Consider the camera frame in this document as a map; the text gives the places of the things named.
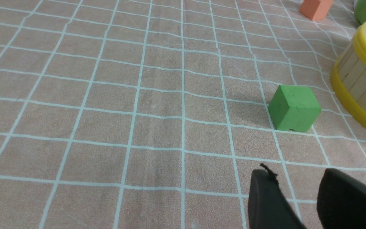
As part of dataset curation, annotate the green foam cube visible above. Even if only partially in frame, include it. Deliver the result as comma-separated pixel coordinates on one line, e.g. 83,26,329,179
268,85,322,132

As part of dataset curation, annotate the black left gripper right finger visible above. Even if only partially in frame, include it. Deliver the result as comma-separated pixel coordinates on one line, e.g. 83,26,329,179
316,168,366,229

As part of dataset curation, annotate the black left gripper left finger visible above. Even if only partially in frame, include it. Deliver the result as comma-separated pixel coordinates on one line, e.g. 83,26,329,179
248,164,306,229

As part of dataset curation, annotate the orange foam cube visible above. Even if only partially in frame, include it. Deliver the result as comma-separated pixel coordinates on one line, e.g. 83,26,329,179
299,0,334,21

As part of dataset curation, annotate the pink checkered tablecloth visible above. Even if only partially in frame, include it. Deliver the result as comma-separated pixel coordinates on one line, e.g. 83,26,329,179
0,0,366,229

